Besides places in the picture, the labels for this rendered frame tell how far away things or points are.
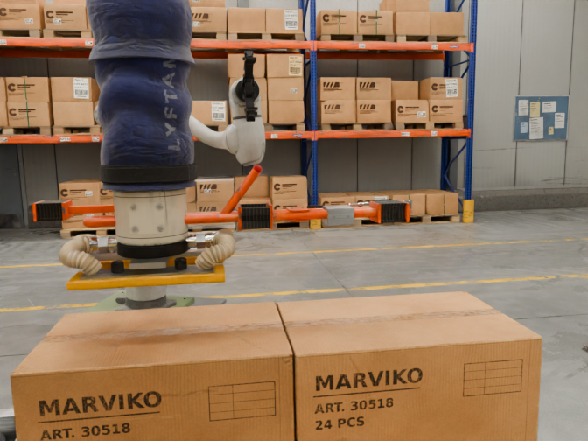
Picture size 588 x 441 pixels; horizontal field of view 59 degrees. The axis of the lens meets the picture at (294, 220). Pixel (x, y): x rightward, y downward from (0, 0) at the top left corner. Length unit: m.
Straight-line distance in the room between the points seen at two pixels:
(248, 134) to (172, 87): 0.59
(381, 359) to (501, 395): 0.32
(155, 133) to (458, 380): 0.90
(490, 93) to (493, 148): 1.08
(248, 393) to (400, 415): 0.36
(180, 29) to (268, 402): 0.86
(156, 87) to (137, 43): 0.10
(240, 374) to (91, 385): 0.32
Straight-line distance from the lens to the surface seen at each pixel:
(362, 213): 1.32
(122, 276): 1.21
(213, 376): 1.21
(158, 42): 1.21
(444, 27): 9.47
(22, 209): 10.33
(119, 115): 1.22
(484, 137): 11.10
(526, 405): 1.45
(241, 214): 1.25
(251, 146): 1.78
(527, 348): 1.39
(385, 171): 10.30
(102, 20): 1.25
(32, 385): 1.27
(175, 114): 1.22
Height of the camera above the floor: 1.41
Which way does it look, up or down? 8 degrees down
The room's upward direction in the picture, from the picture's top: 1 degrees counter-clockwise
